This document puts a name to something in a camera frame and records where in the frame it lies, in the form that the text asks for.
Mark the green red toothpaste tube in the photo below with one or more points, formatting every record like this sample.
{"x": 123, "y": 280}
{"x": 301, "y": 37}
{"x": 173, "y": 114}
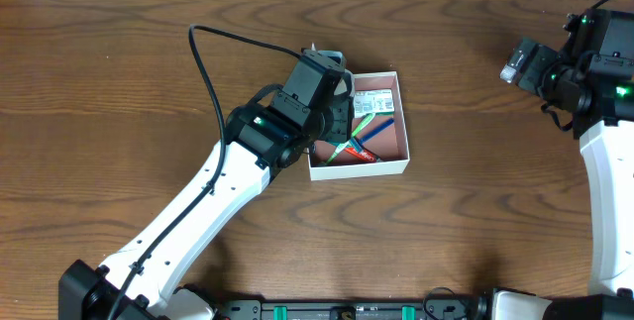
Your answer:
{"x": 362, "y": 154}

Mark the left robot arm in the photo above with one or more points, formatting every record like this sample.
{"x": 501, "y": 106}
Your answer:
{"x": 258, "y": 140}

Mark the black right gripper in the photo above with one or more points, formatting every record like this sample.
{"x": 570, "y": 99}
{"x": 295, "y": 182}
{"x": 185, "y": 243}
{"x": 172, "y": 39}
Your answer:
{"x": 530, "y": 62}

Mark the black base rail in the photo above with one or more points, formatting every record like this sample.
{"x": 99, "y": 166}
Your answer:
{"x": 439, "y": 306}

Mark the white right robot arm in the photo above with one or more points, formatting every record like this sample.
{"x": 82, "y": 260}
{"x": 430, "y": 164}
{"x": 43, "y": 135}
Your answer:
{"x": 594, "y": 85}

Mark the white green soap box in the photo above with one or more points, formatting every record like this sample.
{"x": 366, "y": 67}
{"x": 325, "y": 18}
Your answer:
{"x": 379, "y": 102}

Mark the clear blue spray bottle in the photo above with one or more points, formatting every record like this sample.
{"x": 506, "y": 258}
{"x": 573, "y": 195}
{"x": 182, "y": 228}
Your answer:
{"x": 336, "y": 56}

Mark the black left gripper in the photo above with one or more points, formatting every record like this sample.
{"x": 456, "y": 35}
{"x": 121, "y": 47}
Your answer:
{"x": 344, "y": 109}

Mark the blue disposable razor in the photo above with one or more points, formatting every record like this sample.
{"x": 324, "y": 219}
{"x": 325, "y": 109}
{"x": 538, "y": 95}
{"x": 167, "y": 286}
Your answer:
{"x": 358, "y": 143}

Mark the white box pink inside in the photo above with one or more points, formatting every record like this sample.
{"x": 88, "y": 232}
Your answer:
{"x": 379, "y": 145}

